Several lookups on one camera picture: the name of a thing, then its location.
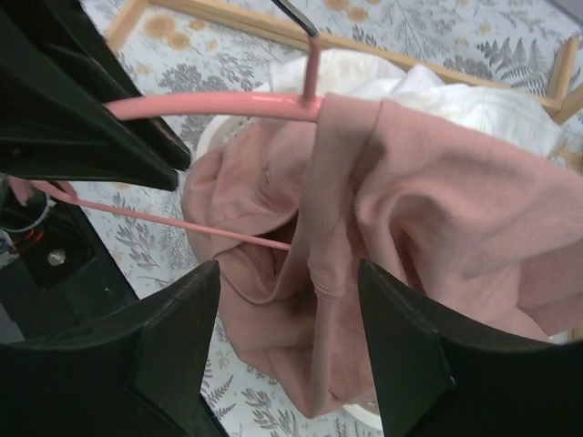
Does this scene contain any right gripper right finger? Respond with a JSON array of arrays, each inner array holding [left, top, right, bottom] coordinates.
[[358, 260, 582, 437]]

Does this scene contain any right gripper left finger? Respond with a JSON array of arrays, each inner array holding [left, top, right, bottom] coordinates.
[[1, 260, 225, 436]]

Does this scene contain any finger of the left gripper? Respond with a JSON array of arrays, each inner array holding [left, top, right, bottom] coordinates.
[[1, 81, 178, 191], [1, 1, 190, 171]]

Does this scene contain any pink t shirt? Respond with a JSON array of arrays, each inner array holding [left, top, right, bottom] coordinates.
[[181, 93, 582, 418]]

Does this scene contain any pink hanger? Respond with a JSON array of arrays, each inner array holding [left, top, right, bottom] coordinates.
[[8, 0, 327, 252]]

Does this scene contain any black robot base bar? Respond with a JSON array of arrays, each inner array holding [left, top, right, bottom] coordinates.
[[1, 179, 138, 342]]

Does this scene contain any white laundry basket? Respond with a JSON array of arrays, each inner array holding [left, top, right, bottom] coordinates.
[[195, 116, 383, 432]]

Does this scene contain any white garment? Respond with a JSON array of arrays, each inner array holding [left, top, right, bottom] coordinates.
[[258, 49, 562, 159]]

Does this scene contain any left wooden clothes rack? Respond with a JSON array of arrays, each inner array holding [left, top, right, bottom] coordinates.
[[103, 0, 583, 126]]

